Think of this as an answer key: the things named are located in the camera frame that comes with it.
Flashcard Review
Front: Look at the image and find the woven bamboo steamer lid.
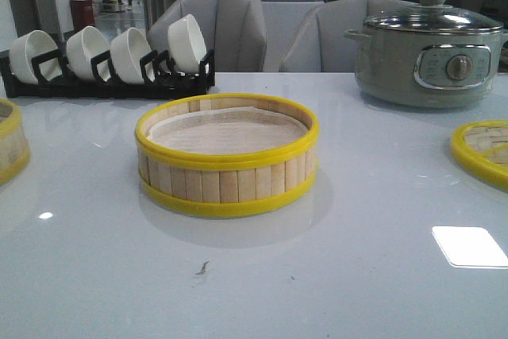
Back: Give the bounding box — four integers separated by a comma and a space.
450, 120, 507, 191

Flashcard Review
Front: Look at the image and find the bamboo steamer base tier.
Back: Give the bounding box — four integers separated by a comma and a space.
135, 93, 319, 218

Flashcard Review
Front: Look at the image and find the white steamer liner paper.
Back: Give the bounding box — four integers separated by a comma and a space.
148, 106, 308, 155

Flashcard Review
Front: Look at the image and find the black dish rack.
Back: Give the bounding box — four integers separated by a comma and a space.
1, 48, 215, 100

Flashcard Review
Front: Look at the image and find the white bowl rightmost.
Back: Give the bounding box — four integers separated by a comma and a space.
167, 13, 207, 74

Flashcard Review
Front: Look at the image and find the white bowl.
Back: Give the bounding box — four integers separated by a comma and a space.
9, 29, 57, 85
167, 13, 207, 74
110, 27, 152, 85
66, 25, 110, 82

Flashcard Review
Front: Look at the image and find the grey chair right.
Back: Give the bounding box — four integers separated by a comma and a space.
279, 0, 413, 73

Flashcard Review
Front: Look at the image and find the grey chair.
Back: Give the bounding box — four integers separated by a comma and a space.
279, 0, 413, 73
147, 0, 267, 72

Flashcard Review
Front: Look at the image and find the grey chair left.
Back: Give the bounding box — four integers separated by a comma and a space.
147, 0, 267, 72

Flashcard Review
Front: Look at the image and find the green electric cooking pot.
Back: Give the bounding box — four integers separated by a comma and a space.
344, 27, 507, 108

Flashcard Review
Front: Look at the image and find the red bin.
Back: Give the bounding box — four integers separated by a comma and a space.
69, 0, 95, 33

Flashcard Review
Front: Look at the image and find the glass pot lid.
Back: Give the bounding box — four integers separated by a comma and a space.
364, 0, 503, 34

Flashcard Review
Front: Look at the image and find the white bowl far left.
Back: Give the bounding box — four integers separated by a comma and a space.
9, 29, 57, 85

